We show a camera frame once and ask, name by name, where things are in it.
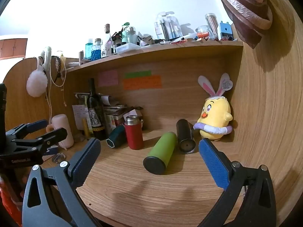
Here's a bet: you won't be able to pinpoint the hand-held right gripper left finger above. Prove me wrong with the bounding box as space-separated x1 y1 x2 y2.
22 138 102 227

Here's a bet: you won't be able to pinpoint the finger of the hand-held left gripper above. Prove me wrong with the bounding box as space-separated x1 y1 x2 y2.
11 127 68 155
5 119 49 139

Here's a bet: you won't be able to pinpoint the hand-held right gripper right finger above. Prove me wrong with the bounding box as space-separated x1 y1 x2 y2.
196 138 277 227

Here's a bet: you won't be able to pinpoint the green cup with black base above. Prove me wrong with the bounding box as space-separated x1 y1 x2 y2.
143 132 178 175

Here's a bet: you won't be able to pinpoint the pink cylindrical speaker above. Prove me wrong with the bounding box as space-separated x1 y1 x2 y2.
46 114 74 149

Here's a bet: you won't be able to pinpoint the small blue box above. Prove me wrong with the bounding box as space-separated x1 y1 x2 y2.
44 144 59 156

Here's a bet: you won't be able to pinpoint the yellow tube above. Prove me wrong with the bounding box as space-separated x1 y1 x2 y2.
82 118 91 138

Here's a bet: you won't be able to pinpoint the white note paper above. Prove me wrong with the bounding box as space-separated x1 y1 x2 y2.
72 104 88 131

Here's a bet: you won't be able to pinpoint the white fluffy earmuffs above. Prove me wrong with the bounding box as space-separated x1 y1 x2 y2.
26 46 52 98

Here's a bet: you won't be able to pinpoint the dark wine bottle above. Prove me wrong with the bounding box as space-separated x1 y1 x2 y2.
86 78 107 141

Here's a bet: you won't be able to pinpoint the yellow chick plush toy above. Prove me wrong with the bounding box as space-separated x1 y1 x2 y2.
193 73 233 139

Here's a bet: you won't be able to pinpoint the stack of books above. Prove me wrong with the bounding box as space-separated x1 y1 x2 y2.
103 102 145 136

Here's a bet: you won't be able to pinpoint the red thermos with steel top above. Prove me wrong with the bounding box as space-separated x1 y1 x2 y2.
122 115 145 150

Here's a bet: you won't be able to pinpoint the black headband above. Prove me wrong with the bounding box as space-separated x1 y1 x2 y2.
50 55 67 87

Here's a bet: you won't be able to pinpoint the pink sticky note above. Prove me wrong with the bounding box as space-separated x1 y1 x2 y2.
98 70 119 87

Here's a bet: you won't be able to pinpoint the teal liquid bottle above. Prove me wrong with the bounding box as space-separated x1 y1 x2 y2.
85 39 93 59

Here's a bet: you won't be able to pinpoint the blue bead bottle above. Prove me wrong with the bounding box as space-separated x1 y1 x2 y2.
91 38 103 61

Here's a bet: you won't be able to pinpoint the orange sticky note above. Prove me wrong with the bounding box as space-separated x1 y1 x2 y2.
123 75 162 90

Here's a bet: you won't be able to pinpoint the green sticky note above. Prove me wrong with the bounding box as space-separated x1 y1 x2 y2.
124 71 152 79

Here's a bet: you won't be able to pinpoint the clear glass liquor bottle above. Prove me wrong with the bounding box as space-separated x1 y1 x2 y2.
102 24 115 57

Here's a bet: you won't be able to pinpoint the wooden desk shelf unit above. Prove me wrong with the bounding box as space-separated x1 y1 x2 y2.
2 0 303 194

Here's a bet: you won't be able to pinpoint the white plastic tray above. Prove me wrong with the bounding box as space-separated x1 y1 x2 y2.
115 43 141 54

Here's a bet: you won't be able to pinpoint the green capped clear bottle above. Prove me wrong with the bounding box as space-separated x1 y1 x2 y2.
121 22 138 46

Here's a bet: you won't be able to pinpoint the blue pencil sharpener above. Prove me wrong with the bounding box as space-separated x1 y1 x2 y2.
217 21 234 40

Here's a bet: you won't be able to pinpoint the clear glass bowl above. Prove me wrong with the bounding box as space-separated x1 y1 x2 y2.
195 25 211 40

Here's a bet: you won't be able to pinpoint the glass jar of sticks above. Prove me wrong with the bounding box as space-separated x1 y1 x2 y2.
205 13 219 40

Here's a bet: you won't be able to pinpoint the clear pump bottles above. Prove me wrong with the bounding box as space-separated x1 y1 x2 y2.
155 11 183 41

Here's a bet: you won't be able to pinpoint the brown pink hanging cloth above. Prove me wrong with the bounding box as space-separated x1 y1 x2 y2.
219 0 274 50

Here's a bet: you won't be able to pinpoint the white earphone cable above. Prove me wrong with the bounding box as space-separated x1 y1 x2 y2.
45 68 67 126

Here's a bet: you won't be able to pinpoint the wooden wall cabinet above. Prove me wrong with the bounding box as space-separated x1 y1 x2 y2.
0 38 28 59

